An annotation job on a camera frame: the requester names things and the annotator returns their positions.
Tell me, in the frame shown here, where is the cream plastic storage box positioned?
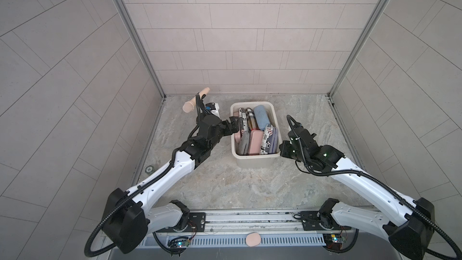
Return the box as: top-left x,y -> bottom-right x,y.
230,102 -> 282,169

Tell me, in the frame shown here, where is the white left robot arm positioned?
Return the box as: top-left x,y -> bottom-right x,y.
84,114 -> 239,258

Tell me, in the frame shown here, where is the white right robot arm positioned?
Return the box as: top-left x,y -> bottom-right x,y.
280,116 -> 462,260

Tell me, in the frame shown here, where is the aluminium rail frame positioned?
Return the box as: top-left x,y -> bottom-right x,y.
134,202 -> 391,239

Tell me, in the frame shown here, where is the circuit board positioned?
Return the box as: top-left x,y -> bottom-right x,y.
168,237 -> 191,249
322,234 -> 345,251

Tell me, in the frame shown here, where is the pink glasses case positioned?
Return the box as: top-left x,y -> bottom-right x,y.
233,111 -> 241,145
247,130 -> 264,156

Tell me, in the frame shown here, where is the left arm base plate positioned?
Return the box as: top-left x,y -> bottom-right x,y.
158,212 -> 206,233

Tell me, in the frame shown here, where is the beige microphone head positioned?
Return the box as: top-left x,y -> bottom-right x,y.
182,87 -> 210,113

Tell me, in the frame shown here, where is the brown plaid glasses case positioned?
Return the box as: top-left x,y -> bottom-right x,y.
246,108 -> 259,131

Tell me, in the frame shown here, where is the left circuit board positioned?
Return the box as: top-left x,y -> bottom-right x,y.
168,237 -> 191,249

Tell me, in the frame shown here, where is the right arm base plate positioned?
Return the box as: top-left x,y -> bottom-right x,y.
293,211 -> 352,233

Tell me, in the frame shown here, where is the right circuit board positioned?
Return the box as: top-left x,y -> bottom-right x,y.
322,234 -> 345,251

